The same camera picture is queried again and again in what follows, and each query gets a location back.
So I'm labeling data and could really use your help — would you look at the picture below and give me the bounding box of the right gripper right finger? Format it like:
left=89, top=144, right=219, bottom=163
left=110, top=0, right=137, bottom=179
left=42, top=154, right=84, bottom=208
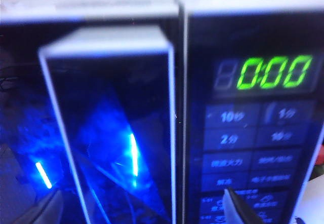
left=222, top=187, right=265, bottom=224

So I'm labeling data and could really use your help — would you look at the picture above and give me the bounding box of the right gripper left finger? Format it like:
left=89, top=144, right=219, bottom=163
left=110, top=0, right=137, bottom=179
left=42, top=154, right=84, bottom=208
left=14, top=190, right=64, bottom=224

